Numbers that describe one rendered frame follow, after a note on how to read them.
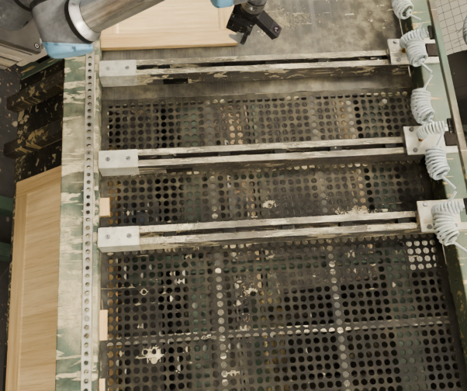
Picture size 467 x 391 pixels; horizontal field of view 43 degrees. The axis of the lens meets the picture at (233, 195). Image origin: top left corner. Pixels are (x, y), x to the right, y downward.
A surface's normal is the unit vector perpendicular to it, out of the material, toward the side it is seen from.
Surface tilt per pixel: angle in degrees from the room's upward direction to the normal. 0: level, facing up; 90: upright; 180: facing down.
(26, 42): 0
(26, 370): 90
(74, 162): 54
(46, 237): 90
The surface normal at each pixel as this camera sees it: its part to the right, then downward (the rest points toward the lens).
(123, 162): 0.04, -0.33
